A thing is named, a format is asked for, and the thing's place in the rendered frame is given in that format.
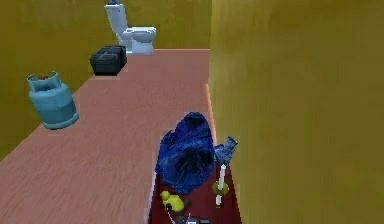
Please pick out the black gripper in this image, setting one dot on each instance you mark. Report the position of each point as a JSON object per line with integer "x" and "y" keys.
{"x": 182, "y": 220}

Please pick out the yellow rubber duck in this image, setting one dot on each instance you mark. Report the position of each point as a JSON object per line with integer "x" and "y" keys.
{"x": 174, "y": 201}

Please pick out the dark red table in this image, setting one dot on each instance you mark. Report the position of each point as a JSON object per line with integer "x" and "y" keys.
{"x": 203, "y": 208}

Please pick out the crumpled blue cloth bag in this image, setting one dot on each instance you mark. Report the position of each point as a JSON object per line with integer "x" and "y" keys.
{"x": 186, "y": 156}

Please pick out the white candle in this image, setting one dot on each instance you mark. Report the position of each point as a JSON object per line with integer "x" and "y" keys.
{"x": 222, "y": 175}

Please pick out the light blue gas cylinder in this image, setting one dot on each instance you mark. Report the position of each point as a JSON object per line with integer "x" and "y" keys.
{"x": 53, "y": 103}

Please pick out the black box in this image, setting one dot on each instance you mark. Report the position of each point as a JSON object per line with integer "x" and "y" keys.
{"x": 106, "y": 60}

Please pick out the white toilet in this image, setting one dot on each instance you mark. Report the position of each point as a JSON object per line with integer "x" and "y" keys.
{"x": 137, "y": 37}

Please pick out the small blue object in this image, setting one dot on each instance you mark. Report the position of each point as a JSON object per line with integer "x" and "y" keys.
{"x": 113, "y": 2}

